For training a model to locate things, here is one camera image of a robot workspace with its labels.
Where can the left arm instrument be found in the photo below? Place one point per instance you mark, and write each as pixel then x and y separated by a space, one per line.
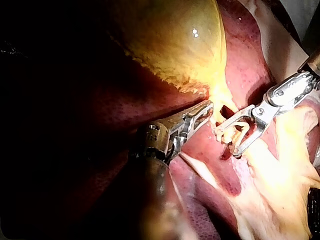
pixel 157 136

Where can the left arm instrument jaw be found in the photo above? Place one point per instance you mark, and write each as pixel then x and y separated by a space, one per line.
pixel 201 108
pixel 200 122

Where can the right arm instrument jaw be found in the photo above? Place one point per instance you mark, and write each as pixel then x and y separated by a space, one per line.
pixel 237 118
pixel 253 136

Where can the right arm instrument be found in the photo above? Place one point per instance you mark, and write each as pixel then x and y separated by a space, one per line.
pixel 287 93

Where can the white clip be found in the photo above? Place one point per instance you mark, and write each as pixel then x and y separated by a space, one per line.
pixel 244 132

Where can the gallbladder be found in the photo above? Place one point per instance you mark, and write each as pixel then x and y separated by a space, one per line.
pixel 175 45

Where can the dark left arm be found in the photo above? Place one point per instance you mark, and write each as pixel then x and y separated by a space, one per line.
pixel 155 200

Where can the dark red liver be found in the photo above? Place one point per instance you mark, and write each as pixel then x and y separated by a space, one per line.
pixel 250 75

